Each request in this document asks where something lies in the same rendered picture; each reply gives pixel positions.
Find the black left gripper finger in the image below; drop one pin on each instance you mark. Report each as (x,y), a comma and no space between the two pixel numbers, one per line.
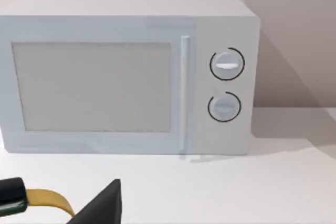
(105,205)

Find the microwave oven door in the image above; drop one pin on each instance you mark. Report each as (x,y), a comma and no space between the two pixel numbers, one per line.
(92,140)

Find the dark green bottle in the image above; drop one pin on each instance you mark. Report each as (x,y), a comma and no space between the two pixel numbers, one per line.
(11,193)

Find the pale microwave oven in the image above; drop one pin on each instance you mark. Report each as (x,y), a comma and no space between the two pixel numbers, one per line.
(223,134)

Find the smaller microwave knob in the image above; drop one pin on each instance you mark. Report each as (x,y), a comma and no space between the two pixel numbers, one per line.
(224,106)

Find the larger microwave knob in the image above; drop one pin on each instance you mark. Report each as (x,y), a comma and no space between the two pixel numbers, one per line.
(227,63)

